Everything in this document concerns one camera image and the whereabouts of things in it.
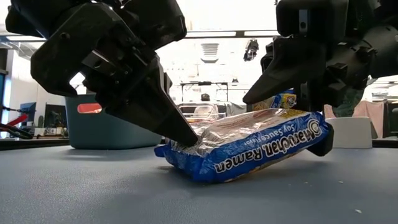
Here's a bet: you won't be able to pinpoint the blue Maruchan soy ramen pack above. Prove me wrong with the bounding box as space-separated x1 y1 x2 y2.
154 108 331 184
252 89 298 112

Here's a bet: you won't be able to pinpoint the pink cloth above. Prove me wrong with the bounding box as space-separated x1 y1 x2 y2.
323 100 387 140

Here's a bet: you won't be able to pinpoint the white ceiling vent duct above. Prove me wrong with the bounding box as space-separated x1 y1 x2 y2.
200 42 220 64

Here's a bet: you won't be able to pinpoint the red handled clamp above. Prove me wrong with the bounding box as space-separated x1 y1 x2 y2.
0 113 34 140

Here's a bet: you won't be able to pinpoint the black metal table frame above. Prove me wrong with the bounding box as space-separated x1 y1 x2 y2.
180 81 229 103

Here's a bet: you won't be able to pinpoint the dark side table top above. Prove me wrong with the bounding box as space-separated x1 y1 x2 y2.
0 138 70 151

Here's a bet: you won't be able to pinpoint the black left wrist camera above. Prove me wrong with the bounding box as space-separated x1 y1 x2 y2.
123 0 188 51

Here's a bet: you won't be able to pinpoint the white plant pot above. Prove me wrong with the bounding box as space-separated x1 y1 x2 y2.
325 116 374 149

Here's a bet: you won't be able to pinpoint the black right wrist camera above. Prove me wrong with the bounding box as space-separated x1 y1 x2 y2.
275 0 349 39

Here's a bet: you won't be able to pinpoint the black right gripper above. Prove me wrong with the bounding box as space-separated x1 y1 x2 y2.
241 27 379 157

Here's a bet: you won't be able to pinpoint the long ceiling light strip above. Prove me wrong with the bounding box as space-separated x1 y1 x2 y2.
0 29 280 42

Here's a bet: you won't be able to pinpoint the black desk monitors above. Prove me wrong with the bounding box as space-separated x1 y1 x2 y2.
43 103 68 129

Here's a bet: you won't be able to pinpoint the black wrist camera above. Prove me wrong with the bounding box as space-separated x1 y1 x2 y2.
275 0 349 39
123 0 188 51

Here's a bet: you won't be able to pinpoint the black ceiling spotlight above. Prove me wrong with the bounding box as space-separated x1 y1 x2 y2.
243 39 260 62

